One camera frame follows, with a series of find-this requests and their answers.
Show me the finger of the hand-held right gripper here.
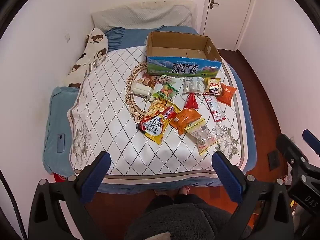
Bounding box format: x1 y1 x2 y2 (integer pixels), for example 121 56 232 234
276 133 314 180
302 129 320 155

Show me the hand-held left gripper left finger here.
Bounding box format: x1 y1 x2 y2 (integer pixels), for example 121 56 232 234
28 151 112 240

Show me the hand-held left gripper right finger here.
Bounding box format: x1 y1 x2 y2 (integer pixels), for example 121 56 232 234
212 151 293 240

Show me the clear rice cracker packet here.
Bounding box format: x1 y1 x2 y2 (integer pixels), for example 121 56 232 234
184 119 219 157

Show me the large orange snack packet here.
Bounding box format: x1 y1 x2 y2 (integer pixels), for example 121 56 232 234
169 108 202 136

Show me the yellow instant noodle packet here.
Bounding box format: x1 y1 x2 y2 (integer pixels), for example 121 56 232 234
136 98 181 145

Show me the small crinkled orange packet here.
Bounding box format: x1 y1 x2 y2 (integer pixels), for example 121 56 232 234
217 83 237 105

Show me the yellow panda snack packet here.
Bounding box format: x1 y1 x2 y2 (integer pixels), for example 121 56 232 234
203 77 223 96

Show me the clear white snack packet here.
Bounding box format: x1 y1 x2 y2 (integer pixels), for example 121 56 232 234
182 77 203 95

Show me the green fruit candy packet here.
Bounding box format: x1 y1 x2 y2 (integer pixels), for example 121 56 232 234
152 75 179 101

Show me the printed cardboard box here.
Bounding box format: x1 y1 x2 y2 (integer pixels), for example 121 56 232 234
146 31 223 78

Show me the black floor object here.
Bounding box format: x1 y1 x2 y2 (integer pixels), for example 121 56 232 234
268 150 280 171

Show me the long red white packet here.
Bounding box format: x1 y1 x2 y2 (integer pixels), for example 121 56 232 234
202 94 226 122

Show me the person's dark clothed body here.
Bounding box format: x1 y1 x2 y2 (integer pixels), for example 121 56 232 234
127 194 240 240

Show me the white diamond pattern blanket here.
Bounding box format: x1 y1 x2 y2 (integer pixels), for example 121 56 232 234
67 45 244 180

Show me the red triangular snack packet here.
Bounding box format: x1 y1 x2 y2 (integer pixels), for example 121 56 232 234
184 92 199 110

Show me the white nut snack packet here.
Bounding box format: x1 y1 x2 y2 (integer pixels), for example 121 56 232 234
131 73 160 100

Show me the bear print pillow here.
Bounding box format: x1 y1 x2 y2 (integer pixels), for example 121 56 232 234
62 27 109 88

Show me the blue ruffled pillow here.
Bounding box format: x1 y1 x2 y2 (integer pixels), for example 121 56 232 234
104 26 200 53

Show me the white door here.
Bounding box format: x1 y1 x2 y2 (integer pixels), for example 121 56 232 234
204 0 252 37

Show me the grey white pillow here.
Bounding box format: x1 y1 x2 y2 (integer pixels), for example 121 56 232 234
90 1 197 30

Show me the black cable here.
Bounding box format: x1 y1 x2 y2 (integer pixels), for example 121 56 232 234
0 170 28 240

